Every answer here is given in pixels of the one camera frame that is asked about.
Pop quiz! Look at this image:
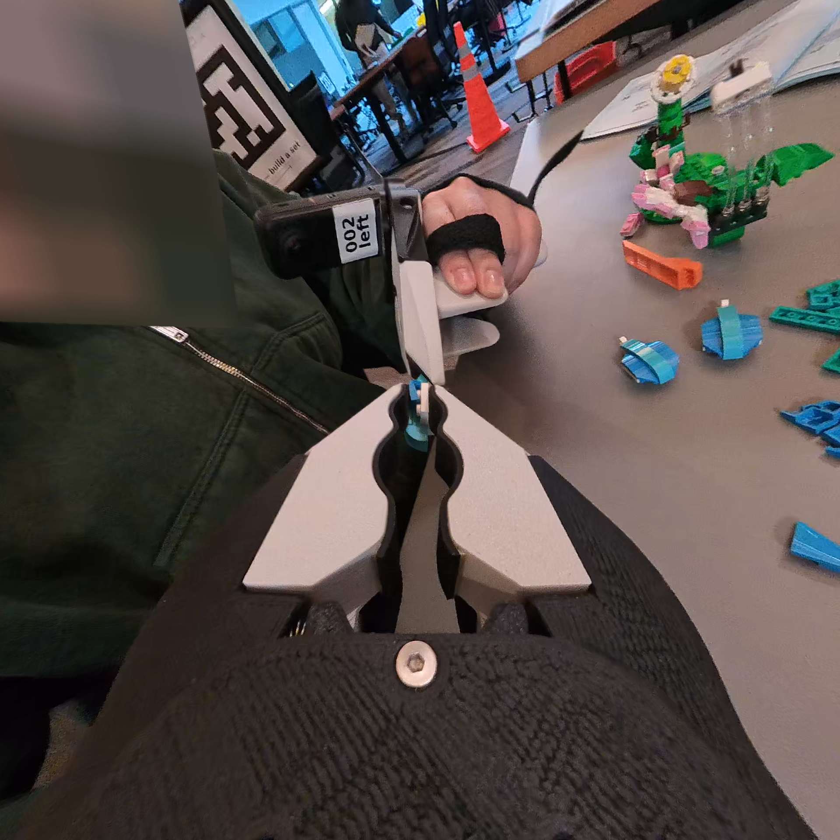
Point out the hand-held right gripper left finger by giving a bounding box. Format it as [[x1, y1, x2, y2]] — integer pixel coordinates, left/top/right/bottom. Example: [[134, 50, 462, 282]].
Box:
[[243, 384, 404, 634]]

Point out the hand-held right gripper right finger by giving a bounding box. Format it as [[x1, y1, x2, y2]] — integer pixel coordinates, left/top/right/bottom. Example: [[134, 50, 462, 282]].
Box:
[[432, 386, 593, 634]]

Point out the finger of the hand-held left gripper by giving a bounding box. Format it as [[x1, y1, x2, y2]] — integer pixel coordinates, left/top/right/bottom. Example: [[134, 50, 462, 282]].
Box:
[[392, 258, 449, 387], [445, 317, 501, 361]]

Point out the small blue teal lego assembly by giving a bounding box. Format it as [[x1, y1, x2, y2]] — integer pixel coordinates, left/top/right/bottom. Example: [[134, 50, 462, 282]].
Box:
[[406, 376, 435, 455]]

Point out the blue lego leaf assembly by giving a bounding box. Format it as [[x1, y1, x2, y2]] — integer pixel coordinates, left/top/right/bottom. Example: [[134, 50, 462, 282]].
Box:
[[699, 299, 765, 362], [617, 335, 681, 386]]

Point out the orange lego brick separator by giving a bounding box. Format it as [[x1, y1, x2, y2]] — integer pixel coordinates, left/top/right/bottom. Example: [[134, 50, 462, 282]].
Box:
[[621, 239, 704, 291]]

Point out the green pink lego flower model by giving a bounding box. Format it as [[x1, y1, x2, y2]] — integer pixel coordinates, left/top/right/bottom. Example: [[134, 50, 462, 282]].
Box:
[[619, 52, 836, 250]]

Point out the blue lego wedge plate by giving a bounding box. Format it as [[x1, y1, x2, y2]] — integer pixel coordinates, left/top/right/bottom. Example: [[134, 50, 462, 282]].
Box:
[[789, 521, 840, 574]]

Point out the group of blue lego wedges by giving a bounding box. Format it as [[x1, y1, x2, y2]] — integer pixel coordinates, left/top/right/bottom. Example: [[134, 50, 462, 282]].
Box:
[[779, 399, 840, 460]]

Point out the group of teal green lego plates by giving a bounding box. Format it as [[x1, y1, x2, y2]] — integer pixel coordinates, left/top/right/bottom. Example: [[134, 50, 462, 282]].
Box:
[[768, 278, 840, 375]]

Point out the lego instruction booklet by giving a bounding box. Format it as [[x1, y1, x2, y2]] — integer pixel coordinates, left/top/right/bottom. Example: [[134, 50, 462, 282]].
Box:
[[580, 0, 840, 141]]

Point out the person's left hand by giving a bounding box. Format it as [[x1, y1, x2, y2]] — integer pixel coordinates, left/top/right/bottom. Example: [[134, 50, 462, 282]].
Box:
[[420, 175, 547, 300]]

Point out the black white pattern sign board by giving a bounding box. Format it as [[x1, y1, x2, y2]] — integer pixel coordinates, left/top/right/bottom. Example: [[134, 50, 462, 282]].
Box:
[[180, 0, 329, 193]]

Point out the wooden office desk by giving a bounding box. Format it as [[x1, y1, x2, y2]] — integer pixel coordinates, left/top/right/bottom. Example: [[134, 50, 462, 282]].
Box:
[[330, 28, 460, 166]]

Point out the dark green zip jacket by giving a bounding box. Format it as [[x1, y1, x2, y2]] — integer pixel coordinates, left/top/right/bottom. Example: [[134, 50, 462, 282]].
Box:
[[0, 150, 409, 680]]

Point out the black office chair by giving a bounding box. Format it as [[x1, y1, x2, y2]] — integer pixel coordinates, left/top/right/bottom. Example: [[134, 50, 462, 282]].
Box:
[[392, 34, 462, 133]]

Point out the orange traffic cone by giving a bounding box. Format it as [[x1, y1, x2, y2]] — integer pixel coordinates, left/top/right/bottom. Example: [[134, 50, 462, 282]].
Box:
[[452, 21, 512, 154]]

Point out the red plastic box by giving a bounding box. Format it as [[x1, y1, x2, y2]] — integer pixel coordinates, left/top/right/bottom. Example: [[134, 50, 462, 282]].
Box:
[[554, 41, 620, 106]]

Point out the wooden table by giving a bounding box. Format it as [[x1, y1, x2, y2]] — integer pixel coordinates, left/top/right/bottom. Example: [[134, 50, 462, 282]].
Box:
[[514, 0, 700, 84]]

